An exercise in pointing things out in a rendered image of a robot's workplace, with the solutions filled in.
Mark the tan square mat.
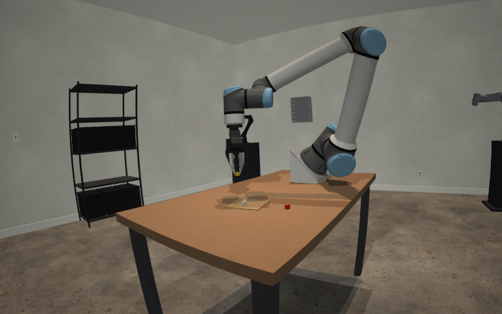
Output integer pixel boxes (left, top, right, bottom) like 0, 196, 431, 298
225, 199, 270, 211

